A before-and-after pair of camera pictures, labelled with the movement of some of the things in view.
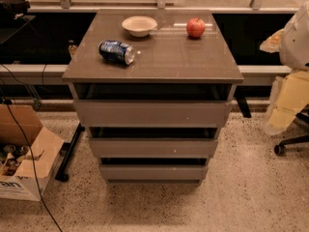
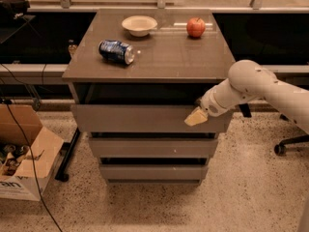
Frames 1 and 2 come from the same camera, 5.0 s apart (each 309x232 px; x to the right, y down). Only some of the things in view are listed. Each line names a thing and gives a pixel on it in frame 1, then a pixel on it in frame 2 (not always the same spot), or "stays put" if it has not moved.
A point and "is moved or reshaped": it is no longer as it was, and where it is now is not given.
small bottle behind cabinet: [72, 47] stays put
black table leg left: [67, 151] stays put
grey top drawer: [152, 104] is moved or reshaped
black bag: [13, 6] stays put
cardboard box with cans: [28, 153] stays put
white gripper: [295, 45] → [210, 104]
